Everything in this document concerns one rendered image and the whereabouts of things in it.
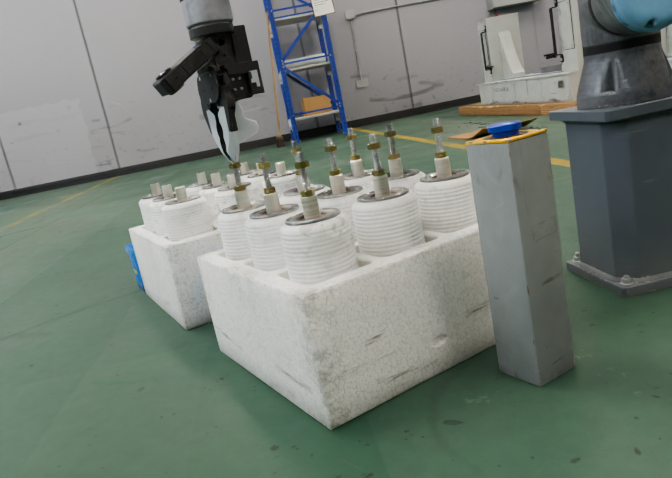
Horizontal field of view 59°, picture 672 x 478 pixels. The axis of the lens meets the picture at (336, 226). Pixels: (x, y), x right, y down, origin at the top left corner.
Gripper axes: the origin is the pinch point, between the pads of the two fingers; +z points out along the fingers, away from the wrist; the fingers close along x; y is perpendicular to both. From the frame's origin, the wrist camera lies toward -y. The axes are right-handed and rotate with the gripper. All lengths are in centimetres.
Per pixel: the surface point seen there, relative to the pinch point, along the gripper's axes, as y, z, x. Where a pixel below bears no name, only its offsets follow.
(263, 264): -5.1, 15.7, -13.2
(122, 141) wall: 178, -5, 623
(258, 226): -4.8, 10.0, -13.8
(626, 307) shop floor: 39, 34, -42
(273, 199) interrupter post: -0.8, 7.0, -12.7
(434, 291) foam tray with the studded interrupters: 9.6, 22.4, -32.1
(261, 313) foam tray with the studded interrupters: -8.8, 21.4, -16.3
